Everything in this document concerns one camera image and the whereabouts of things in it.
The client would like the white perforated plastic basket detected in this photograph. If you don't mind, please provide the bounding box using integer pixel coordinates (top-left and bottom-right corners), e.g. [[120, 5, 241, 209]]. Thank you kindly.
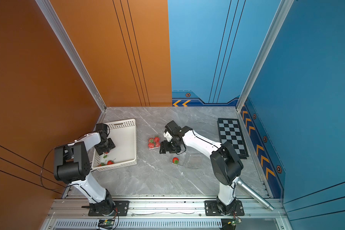
[[92, 119, 137, 172]]

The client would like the clear plastic clamshell container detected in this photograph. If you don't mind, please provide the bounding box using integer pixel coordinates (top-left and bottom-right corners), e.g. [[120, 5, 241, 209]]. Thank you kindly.
[[148, 135, 161, 150]]

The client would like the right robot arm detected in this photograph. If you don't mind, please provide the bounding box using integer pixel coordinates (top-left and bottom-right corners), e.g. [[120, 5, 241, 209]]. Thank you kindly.
[[160, 121, 243, 215]]

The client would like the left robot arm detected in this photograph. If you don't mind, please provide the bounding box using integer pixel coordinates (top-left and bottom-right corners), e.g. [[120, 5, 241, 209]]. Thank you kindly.
[[54, 123, 116, 216]]

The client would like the black white chessboard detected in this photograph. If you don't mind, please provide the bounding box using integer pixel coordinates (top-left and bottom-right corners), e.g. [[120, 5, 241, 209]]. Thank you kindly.
[[218, 118, 249, 159]]

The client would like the green circuit board left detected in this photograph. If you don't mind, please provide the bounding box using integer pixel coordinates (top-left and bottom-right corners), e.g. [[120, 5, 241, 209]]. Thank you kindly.
[[96, 219, 117, 230]]

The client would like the green circuit board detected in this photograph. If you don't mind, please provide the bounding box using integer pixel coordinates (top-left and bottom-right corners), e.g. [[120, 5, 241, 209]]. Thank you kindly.
[[96, 219, 117, 230], [220, 218, 242, 230]]

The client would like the silver microphone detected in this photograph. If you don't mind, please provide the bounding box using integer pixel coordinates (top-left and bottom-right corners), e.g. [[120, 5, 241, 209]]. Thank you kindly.
[[236, 177, 274, 211]]

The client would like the green circuit board right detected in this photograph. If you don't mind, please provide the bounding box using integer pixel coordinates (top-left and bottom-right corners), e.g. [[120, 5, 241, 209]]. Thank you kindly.
[[220, 218, 242, 230]]

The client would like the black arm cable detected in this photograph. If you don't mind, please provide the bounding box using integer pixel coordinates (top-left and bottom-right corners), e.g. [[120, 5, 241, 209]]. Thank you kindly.
[[40, 133, 93, 191]]

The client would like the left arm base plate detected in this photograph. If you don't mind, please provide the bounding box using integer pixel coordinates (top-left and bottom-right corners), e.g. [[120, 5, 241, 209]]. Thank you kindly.
[[88, 200, 129, 217]]

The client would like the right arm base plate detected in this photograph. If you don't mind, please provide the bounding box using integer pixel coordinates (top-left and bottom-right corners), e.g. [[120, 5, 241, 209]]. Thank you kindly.
[[204, 199, 245, 217]]

